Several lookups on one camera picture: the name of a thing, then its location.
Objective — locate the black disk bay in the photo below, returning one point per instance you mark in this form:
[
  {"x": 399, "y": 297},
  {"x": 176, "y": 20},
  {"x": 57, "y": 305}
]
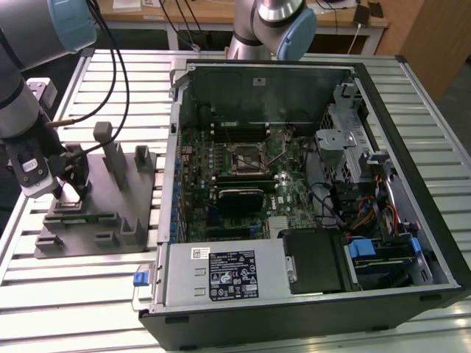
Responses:
[{"x": 386, "y": 274}]

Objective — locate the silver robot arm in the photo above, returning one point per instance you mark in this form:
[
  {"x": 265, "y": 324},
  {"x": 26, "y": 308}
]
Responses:
[{"x": 18, "y": 103}]

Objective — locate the green RAM stick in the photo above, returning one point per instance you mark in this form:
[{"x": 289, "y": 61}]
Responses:
[{"x": 95, "y": 219}]

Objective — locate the black plastic shroud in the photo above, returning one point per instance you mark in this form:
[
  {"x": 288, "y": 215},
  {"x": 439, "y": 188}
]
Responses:
[{"x": 316, "y": 261}]

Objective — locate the CPU socket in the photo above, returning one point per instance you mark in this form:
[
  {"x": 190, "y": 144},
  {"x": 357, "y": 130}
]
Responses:
[{"x": 246, "y": 160}]

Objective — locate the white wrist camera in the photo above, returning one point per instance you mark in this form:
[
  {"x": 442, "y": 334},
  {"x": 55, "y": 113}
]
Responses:
[{"x": 35, "y": 185}]

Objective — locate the silver finned heatsink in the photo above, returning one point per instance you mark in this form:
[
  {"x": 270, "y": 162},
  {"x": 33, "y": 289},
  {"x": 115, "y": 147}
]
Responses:
[{"x": 279, "y": 226}]

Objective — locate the black graphics card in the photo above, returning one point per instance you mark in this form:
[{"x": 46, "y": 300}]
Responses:
[{"x": 239, "y": 201}]

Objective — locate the grey parts rack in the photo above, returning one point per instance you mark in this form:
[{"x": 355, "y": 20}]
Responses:
[{"x": 110, "y": 206}]

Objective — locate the black RAM slot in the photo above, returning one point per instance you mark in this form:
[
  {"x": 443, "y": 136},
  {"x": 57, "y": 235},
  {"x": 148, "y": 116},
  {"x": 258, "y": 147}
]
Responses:
[
  {"x": 254, "y": 127},
  {"x": 243, "y": 179},
  {"x": 254, "y": 134},
  {"x": 254, "y": 131},
  {"x": 235, "y": 185},
  {"x": 254, "y": 138}
]

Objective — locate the silver power supply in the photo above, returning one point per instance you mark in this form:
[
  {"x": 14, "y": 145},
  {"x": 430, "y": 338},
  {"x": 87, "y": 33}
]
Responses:
[{"x": 184, "y": 279}]

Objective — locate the white cardboard box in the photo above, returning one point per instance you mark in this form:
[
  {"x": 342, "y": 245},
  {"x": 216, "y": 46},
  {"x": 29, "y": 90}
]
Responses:
[{"x": 127, "y": 4}]

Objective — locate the white barcode sticker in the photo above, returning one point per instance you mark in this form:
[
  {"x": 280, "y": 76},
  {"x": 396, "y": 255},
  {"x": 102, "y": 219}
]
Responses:
[{"x": 199, "y": 253}]

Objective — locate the black open PC case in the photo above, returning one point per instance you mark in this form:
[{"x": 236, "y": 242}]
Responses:
[{"x": 279, "y": 327}]

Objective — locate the black power supply label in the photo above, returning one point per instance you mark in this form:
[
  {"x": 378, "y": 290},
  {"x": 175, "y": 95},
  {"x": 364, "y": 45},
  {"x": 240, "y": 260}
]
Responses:
[{"x": 233, "y": 276}]

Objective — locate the green motherboard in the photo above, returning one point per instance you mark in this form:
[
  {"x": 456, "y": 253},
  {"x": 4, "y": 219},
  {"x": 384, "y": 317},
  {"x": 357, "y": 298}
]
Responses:
[{"x": 298, "y": 215}]

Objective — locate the blue case latch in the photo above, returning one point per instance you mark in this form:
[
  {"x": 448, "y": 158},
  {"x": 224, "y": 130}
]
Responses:
[{"x": 141, "y": 278}]

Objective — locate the blue disk carrier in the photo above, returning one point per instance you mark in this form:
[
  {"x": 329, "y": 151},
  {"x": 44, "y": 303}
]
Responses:
[{"x": 360, "y": 250}]

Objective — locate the wooden desk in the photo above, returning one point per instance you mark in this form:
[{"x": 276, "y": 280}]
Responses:
[{"x": 132, "y": 14}]

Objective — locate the small white box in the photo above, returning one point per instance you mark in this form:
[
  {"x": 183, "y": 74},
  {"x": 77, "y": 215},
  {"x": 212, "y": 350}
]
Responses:
[{"x": 152, "y": 3}]

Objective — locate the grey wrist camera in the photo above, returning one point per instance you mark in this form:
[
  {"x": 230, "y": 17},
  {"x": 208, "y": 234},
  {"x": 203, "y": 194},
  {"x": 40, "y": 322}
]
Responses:
[{"x": 42, "y": 92}]

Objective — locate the blue plastic tab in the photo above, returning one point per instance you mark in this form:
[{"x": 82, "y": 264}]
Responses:
[{"x": 416, "y": 246}]

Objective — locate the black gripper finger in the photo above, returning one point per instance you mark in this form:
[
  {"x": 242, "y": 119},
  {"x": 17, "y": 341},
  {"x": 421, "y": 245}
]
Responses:
[
  {"x": 59, "y": 189},
  {"x": 82, "y": 180}
]

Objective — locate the wooden cabinet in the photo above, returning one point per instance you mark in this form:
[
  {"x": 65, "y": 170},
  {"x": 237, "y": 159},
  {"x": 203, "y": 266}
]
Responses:
[{"x": 430, "y": 40}]

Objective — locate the silver drive cage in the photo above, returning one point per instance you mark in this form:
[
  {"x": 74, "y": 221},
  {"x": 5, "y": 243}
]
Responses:
[{"x": 336, "y": 139}]

